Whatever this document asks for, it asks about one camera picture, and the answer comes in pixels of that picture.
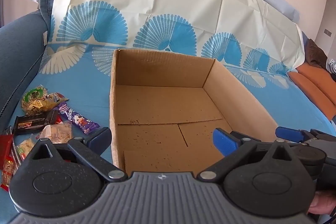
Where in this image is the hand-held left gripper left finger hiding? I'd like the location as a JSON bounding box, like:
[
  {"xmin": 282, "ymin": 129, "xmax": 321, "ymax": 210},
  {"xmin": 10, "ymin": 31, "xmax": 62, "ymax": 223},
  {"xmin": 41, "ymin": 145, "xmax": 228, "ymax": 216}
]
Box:
[{"xmin": 28, "ymin": 127, "xmax": 129, "ymax": 182}]

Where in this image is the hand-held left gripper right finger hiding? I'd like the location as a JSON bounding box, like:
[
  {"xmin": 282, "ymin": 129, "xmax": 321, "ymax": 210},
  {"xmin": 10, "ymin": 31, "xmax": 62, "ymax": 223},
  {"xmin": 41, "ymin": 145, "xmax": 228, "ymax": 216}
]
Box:
[{"xmin": 197, "ymin": 128, "xmax": 297, "ymax": 182}]

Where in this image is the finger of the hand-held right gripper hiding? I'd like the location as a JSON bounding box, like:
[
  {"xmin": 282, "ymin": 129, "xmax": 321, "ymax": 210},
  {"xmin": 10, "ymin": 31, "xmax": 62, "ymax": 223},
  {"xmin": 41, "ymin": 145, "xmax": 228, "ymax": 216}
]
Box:
[{"xmin": 276, "ymin": 126, "xmax": 336, "ymax": 144}]

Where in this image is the cardboard box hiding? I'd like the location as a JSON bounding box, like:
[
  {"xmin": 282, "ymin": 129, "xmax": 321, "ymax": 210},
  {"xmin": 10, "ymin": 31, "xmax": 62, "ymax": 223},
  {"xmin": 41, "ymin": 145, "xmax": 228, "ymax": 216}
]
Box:
[{"xmin": 109, "ymin": 49, "xmax": 285, "ymax": 174}]

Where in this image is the black snack packet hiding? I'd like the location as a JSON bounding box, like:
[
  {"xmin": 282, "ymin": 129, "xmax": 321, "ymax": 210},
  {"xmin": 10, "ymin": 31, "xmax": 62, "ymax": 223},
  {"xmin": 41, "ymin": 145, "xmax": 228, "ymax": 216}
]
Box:
[{"xmin": 13, "ymin": 110, "xmax": 62, "ymax": 135}]

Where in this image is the large red snack packet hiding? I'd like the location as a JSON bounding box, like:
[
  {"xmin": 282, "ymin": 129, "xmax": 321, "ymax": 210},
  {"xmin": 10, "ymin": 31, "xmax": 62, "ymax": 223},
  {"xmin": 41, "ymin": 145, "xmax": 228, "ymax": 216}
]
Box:
[{"xmin": 0, "ymin": 126, "xmax": 15, "ymax": 161}]

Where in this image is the small red snack packet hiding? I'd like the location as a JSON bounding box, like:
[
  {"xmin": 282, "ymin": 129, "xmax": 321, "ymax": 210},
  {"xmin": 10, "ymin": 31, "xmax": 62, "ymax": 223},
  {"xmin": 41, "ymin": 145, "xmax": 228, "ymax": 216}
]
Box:
[{"xmin": 0, "ymin": 153, "xmax": 21, "ymax": 191}]

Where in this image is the person's right hand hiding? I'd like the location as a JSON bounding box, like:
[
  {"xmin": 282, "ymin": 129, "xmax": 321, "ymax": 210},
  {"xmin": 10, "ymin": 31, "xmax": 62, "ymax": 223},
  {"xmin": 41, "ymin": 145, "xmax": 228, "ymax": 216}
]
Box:
[{"xmin": 308, "ymin": 190, "xmax": 336, "ymax": 215}]

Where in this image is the purple snack packet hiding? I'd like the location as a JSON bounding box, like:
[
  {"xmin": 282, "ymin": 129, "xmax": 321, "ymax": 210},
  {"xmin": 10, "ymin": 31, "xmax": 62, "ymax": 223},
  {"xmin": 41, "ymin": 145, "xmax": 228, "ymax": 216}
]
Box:
[{"xmin": 57, "ymin": 101, "xmax": 101, "ymax": 135}]

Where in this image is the clear packet of white snack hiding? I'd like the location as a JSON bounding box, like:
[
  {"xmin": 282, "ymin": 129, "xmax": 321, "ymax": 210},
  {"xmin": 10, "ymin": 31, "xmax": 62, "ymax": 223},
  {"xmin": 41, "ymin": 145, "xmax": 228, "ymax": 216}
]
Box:
[{"xmin": 39, "ymin": 123, "xmax": 72, "ymax": 145}]

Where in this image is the orange seat cushion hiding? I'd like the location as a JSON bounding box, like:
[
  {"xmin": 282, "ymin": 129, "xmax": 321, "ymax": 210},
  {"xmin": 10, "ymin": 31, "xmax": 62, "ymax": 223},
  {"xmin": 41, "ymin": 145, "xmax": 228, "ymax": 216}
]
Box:
[
  {"xmin": 298, "ymin": 63, "xmax": 336, "ymax": 106},
  {"xmin": 287, "ymin": 70, "xmax": 336, "ymax": 119}
]

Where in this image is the yellow snack packet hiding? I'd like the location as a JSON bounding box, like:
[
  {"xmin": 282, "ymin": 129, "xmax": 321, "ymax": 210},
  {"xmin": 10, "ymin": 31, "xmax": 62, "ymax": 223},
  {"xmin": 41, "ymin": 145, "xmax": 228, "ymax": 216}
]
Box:
[{"xmin": 34, "ymin": 93, "xmax": 69, "ymax": 111}]

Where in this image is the clear snack packet green label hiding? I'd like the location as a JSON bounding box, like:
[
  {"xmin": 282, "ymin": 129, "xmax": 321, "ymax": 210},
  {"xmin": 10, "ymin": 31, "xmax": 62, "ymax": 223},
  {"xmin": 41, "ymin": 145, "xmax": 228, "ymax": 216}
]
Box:
[{"xmin": 14, "ymin": 137, "xmax": 40, "ymax": 169}]

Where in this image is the green label peanut packet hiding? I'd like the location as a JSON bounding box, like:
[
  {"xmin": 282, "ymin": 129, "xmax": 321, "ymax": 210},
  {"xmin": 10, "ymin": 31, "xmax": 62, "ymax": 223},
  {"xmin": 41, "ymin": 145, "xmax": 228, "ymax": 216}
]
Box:
[{"xmin": 21, "ymin": 85, "xmax": 49, "ymax": 114}]

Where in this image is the white round appliance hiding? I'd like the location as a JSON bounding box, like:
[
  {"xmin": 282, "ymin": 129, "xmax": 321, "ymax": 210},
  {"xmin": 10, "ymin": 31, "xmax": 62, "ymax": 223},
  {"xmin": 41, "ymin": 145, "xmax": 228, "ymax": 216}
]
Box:
[{"xmin": 325, "ymin": 58, "xmax": 336, "ymax": 74}]

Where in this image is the brown cloth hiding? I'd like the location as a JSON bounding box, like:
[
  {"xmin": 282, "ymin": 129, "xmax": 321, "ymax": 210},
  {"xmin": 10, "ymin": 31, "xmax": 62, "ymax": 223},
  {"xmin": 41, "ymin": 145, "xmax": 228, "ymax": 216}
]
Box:
[{"xmin": 306, "ymin": 39, "xmax": 328, "ymax": 69}]

